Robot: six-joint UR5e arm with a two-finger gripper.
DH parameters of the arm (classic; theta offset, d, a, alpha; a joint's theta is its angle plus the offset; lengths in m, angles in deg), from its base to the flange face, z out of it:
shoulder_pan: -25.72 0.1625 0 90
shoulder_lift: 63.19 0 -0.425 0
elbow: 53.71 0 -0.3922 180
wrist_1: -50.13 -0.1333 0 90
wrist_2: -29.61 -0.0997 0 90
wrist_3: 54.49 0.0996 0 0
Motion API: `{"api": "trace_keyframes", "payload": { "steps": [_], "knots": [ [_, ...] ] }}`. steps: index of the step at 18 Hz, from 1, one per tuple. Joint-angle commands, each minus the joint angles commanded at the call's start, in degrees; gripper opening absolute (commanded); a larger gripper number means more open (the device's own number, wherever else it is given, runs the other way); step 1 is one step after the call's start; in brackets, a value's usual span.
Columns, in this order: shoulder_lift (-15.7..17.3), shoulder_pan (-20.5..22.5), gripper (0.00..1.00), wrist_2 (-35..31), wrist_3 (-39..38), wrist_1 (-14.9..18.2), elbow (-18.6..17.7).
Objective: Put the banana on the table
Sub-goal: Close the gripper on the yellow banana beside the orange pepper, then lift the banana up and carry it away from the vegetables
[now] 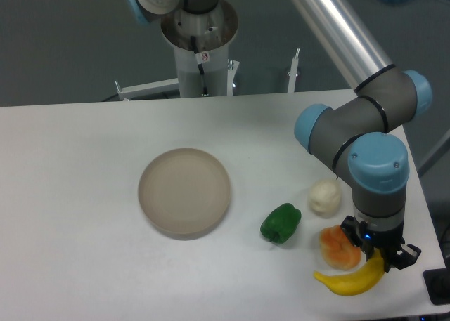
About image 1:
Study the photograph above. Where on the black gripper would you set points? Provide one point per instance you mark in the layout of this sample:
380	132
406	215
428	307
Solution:
368	231

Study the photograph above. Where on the yellow banana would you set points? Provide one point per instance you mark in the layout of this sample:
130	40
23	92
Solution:
358	282

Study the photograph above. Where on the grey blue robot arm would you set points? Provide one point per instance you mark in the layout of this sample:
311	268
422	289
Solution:
354	141

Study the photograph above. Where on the orange knotted bread roll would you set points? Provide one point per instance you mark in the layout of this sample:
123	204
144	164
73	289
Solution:
336	249

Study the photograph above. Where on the black box at table edge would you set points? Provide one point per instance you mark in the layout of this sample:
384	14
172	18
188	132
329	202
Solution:
437	283

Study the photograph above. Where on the white garlic bulb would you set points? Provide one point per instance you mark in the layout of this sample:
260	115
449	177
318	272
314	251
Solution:
324	197

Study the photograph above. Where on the green bell pepper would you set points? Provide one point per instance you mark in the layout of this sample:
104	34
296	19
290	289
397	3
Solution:
280	225

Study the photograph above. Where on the beige round plate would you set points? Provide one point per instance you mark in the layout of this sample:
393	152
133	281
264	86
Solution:
185	193

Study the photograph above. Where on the white upright bracket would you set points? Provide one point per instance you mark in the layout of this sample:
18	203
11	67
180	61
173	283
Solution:
293	73

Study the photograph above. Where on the white metal base bracket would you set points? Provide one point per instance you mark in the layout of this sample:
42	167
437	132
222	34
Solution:
147	90

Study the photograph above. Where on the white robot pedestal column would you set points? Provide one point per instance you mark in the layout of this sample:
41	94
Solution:
201	49

